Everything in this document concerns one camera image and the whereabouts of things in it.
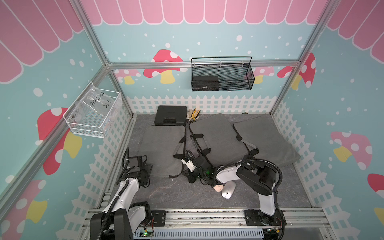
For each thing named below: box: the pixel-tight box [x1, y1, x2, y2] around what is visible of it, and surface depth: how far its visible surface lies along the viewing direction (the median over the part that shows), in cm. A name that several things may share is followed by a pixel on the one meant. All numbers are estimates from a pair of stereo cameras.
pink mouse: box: [213, 184, 224, 192], surface depth 84 cm
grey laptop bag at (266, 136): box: [233, 115, 301, 166], surface depth 104 cm
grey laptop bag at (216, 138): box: [189, 113, 251, 167], surface depth 103 cm
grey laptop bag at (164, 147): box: [138, 125, 186, 177], surface depth 101 cm
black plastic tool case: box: [154, 105, 188, 126], surface depth 119 cm
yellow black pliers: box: [191, 108, 201, 121], surface depth 119 cm
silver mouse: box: [221, 180, 237, 200], surface depth 84 cm
